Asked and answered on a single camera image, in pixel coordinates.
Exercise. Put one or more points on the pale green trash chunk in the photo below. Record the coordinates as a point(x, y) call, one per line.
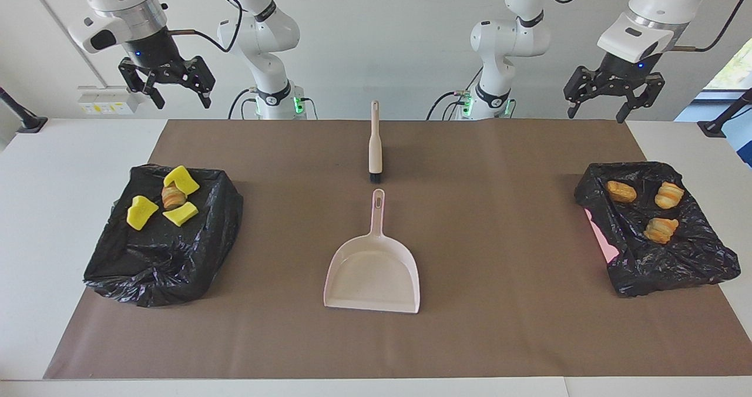
point(670, 195)
point(661, 230)

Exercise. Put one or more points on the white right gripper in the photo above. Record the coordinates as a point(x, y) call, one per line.
point(153, 47)

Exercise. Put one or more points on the black plastic trash bag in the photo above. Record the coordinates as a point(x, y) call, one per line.
point(164, 262)
point(675, 262)

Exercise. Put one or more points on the yellow sponge piece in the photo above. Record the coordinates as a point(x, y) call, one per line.
point(181, 180)
point(180, 214)
point(141, 212)

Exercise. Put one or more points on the beige plastic dustpan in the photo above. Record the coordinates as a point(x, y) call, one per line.
point(373, 273)

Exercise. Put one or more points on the black desk clamp stand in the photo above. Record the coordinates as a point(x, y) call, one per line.
point(725, 115)
point(20, 115)

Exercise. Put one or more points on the brown trash chunk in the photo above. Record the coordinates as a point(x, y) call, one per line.
point(621, 192)

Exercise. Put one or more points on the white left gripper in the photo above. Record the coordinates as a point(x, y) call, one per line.
point(634, 39)

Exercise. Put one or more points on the brown paper table mat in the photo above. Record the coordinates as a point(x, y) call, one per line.
point(470, 326)

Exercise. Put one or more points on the white wall socket box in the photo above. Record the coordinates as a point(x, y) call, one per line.
point(108, 100)

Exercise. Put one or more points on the pink plastic bin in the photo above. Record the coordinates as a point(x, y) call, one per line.
point(600, 235)

